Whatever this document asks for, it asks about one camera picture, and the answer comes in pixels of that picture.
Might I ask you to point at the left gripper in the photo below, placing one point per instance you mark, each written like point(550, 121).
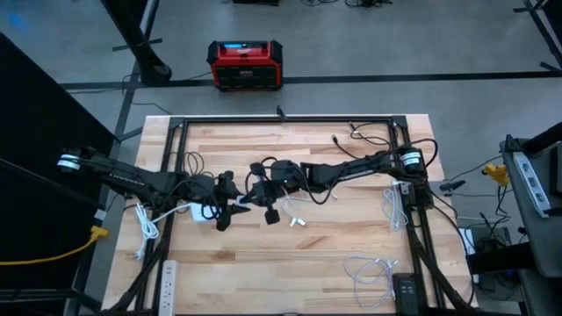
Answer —
point(226, 188)

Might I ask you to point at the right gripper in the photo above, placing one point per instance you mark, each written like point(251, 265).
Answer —
point(265, 193)

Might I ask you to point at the white USB charging hub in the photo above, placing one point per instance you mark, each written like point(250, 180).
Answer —
point(198, 213)

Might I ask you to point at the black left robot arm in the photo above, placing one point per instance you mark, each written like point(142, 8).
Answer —
point(127, 177)

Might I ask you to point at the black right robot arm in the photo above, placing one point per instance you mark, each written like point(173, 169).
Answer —
point(351, 167)

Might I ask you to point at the white power strip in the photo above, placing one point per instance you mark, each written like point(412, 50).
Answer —
point(168, 285)

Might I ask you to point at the red and black jobsite radio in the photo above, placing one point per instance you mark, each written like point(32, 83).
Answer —
point(246, 66)

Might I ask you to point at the black stand pole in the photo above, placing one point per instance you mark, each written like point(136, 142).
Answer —
point(153, 72)

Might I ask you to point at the black clamp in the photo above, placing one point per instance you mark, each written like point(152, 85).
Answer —
point(452, 185)

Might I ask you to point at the black curtain partition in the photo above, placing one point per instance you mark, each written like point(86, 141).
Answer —
point(35, 109)

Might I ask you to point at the yellow plug connector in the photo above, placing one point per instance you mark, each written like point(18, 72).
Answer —
point(498, 173)

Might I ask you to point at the grey power strip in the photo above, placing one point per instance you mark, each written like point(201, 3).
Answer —
point(531, 182)

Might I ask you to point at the grey cart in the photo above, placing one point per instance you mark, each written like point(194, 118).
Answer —
point(544, 246)

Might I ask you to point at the black floor stand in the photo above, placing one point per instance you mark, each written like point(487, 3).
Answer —
point(542, 26)

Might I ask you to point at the black aluminium table frame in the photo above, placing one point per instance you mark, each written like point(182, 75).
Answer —
point(285, 119)

